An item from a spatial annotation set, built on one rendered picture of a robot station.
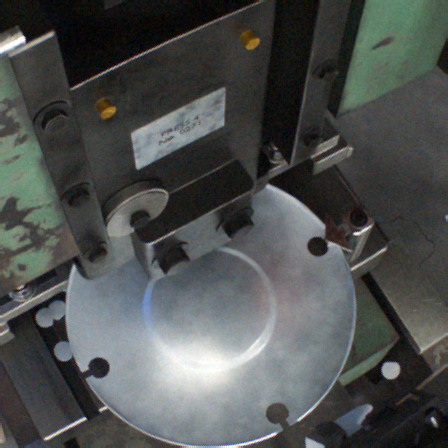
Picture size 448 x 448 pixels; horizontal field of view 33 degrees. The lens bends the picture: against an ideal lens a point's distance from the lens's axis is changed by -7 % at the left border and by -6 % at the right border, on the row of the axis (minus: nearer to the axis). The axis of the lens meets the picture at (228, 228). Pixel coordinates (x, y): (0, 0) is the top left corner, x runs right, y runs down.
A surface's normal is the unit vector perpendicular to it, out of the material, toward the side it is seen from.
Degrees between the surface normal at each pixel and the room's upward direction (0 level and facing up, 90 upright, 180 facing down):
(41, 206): 90
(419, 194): 0
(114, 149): 90
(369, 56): 90
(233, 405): 0
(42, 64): 90
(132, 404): 0
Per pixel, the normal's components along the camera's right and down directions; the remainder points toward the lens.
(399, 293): 0.02, -0.39
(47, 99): 0.51, 0.79
